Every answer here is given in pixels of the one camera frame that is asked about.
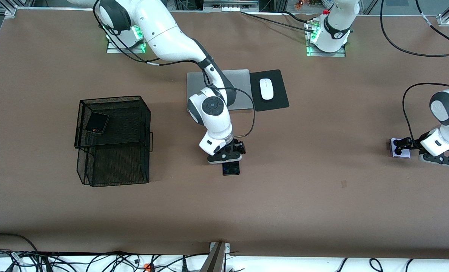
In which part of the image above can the lavender flip phone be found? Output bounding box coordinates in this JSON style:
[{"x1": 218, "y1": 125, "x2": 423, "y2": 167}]
[{"x1": 389, "y1": 138, "x2": 411, "y2": 159}]

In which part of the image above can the long black phone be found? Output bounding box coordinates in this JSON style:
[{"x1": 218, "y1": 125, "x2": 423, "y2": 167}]
[{"x1": 222, "y1": 161, "x2": 241, "y2": 176}]

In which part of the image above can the small black flip phone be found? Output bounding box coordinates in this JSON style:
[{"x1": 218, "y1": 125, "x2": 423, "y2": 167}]
[{"x1": 85, "y1": 112, "x2": 110, "y2": 135}]

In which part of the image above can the black mouse pad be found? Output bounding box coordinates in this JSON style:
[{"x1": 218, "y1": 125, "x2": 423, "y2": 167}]
[{"x1": 249, "y1": 70, "x2": 290, "y2": 112}]

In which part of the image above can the white computer mouse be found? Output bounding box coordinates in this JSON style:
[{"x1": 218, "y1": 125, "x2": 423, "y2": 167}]
[{"x1": 259, "y1": 78, "x2": 275, "y2": 100}]

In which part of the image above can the silver closed laptop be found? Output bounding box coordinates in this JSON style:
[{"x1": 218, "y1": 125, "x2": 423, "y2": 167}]
[{"x1": 187, "y1": 69, "x2": 254, "y2": 113}]

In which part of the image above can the white power strip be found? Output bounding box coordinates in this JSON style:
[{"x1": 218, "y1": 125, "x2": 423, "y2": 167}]
[{"x1": 203, "y1": 0, "x2": 259, "y2": 12}]

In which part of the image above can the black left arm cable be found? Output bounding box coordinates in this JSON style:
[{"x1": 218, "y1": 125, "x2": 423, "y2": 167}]
[{"x1": 380, "y1": 0, "x2": 449, "y2": 142}]

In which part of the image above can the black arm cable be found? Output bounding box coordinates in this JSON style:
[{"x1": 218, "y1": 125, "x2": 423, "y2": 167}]
[
  {"x1": 93, "y1": 0, "x2": 256, "y2": 138},
  {"x1": 380, "y1": 0, "x2": 449, "y2": 142}
]

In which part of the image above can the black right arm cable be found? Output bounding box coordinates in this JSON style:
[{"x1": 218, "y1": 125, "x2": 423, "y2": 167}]
[{"x1": 93, "y1": 0, "x2": 256, "y2": 138}]

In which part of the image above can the grey metal camera post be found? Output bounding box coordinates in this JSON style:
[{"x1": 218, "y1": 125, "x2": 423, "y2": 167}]
[{"x1": 200, "y1": 242, "x2": 231, "y2": 272}]

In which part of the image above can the black wire mesh basket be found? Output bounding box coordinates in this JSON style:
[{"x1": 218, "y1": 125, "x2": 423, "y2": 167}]
[{"x1": 74, "y1": 96, "x2": 154, "y2": 187}]

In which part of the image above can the long black table cable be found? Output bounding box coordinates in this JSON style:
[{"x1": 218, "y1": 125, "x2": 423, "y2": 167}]
[{"x1": 241, "y1": 11, "x2": 313, "y2": 31}]

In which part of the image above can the short black table cable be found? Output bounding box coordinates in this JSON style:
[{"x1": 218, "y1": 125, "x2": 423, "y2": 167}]
[{"x1": 281, "y1": 11, "x2": 310, "y2": 23}]

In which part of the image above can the looping black floor cable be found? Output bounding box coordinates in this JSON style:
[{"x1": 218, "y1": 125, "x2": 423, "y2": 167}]
[{"x1": 0, "y1": 233, "x2": 39, "y2": 253}]

